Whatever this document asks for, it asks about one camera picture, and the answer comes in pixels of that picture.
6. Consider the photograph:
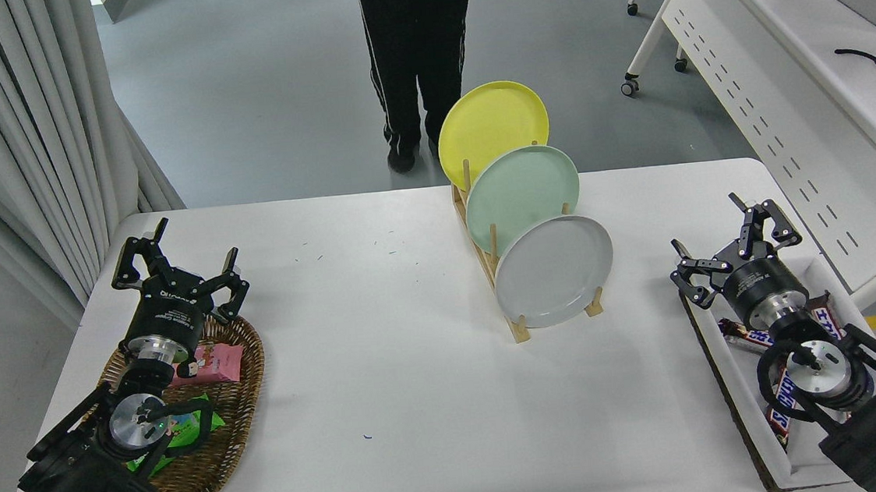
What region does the pink snack packet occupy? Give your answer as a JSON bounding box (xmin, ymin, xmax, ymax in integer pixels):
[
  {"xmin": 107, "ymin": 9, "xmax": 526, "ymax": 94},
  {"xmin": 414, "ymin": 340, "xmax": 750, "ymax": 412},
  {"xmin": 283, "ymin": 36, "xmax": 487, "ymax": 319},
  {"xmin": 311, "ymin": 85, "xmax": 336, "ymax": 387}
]
[{"xmin": 167, "ymin": 341, "xmax": 248, "ymax": 389}]

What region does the grey curtain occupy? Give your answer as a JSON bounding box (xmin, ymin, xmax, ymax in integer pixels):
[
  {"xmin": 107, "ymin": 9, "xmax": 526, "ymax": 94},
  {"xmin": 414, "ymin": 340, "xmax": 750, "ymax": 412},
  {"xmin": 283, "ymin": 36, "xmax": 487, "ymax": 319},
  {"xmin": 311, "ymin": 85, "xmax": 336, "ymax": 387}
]
[{"xmin": 0, "ymin": 0, "xmax": 194, "ymax": 336}]

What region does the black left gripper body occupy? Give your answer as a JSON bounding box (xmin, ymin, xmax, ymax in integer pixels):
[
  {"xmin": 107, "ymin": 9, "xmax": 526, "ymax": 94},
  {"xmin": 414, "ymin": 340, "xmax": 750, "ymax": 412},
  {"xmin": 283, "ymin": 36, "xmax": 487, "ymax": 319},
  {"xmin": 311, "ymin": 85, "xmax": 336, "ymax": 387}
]
[{"xmin": 121, "ymin": 265, "xmax": 218, "ymax": 356}]

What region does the white desk on wheels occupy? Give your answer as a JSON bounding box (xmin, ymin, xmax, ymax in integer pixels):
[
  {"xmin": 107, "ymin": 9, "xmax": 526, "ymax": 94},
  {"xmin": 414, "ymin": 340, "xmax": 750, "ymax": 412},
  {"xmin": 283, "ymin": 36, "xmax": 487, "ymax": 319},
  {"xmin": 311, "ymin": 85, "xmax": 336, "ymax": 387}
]
[{"xmin": 614, "ymin": 0, "xmax": 876, "ymax": 328}]

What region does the brown wicker basket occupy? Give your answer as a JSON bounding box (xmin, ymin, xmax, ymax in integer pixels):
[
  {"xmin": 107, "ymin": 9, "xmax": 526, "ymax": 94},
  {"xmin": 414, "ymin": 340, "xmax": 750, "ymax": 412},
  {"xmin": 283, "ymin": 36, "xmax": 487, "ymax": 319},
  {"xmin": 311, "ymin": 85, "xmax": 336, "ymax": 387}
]
[{"xmin": 93, "ymin": 311, "xmax": 276, "ymax": 492}]

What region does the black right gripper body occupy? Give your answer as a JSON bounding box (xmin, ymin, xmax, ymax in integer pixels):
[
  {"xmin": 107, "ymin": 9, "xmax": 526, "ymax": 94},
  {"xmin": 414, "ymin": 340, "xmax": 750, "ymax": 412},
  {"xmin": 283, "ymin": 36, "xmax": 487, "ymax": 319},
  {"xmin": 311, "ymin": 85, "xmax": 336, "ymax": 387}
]
[{"xmin": 719, "ymin": 247, "xmax": 812, "ymax": 330}]

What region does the white cardboard tray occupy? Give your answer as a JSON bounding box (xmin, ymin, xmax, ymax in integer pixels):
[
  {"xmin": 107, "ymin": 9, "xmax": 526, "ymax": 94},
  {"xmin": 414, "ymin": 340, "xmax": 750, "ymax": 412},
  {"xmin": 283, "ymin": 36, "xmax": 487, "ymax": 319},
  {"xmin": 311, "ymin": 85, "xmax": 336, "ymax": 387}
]
[{"xmin": 676, "ymin": 250, "xmax": 876, "ymax": 492}]

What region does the thin black cable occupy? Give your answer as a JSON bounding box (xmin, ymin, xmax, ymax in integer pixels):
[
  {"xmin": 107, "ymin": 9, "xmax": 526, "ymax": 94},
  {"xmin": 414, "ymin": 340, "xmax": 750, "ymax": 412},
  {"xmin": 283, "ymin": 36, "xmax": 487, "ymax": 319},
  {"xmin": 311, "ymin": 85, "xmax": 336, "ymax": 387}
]
[{"xmin": 835, "ymin": 46, "xmax": 876, "ymax": 79}]

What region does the grey plate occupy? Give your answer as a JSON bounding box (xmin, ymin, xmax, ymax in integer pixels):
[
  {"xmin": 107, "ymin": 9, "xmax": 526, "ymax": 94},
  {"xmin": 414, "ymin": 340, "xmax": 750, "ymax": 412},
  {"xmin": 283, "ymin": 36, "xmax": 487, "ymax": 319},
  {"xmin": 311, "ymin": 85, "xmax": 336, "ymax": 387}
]
[{"xmin": 489, "ymin": 211, "xmax": 620, "ymax": 332}]

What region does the wooden plate rack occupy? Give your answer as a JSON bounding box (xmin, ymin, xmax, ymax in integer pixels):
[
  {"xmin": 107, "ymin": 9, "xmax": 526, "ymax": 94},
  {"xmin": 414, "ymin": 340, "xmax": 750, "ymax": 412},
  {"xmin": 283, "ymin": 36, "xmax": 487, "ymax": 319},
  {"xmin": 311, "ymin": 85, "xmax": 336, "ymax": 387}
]
[{"xmin": 448, "ymin": 148, "xmax": 608, "ymax": 348}]

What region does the yellow plate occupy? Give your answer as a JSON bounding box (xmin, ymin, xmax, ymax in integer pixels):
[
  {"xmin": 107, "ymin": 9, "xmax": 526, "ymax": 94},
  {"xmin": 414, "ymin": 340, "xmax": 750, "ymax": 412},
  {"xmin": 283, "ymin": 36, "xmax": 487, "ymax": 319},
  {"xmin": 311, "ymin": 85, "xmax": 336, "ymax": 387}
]
[{"xmin": 433, "ymin": 77, "xmax": 555, "ymax": 194}]

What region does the Snickers snack bar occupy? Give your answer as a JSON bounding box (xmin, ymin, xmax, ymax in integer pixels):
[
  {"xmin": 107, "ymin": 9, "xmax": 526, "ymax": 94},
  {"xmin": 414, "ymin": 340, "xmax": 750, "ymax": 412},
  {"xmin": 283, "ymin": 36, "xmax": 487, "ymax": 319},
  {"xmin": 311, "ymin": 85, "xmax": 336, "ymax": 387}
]
[{"xmin": 761, "ymin": 363, "xmax": 805, "ymax": 451}]

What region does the snack bar with Chinese print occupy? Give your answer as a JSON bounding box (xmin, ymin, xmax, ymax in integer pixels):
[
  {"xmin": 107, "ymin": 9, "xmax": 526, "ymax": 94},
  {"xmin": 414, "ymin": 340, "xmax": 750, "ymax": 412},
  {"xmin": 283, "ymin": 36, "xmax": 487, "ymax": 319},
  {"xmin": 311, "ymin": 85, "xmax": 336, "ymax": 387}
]
[
  {"xmin": 804, "ymin": 289, "xmax": 846, "ymax": 345},
  {"xmin": 717, "ymin": 313, "xmax": 777, "ymax": 355}
]

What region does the green snack packet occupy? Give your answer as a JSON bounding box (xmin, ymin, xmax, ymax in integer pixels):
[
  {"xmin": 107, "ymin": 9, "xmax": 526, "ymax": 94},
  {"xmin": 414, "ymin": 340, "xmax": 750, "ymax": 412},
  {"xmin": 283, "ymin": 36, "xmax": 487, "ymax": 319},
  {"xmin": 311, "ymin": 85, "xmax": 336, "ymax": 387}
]
[{"xmin": 120, "ymin": 392, "xmax": 229, "ymax": 475}]

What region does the mint green plate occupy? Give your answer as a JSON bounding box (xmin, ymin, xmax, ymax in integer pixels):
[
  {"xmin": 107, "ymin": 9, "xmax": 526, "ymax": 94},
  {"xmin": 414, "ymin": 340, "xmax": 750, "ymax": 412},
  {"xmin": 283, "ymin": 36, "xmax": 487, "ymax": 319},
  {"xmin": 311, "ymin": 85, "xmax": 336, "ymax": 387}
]
[{"xmin": 461, "ymin": 142, "xmax": 586, "ymax": 260}]

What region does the person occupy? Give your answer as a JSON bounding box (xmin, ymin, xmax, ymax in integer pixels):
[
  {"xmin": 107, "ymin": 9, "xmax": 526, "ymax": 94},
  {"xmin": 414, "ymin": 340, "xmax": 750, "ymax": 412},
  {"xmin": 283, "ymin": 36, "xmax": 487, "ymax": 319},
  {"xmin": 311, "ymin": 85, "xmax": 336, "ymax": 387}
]
[{"xmin": 352, "ymin": 0, "xmax": 503, "ymax": 177}]

